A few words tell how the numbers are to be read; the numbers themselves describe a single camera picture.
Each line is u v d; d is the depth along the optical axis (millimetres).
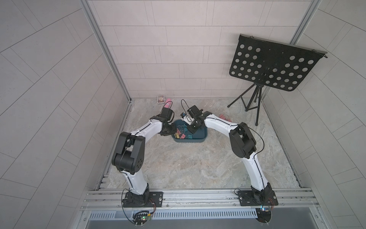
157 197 711
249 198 713
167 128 776
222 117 1045
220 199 726
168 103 1119
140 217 681
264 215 669
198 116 744
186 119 846
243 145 557
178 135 934
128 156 468
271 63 739
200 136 923
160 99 1128
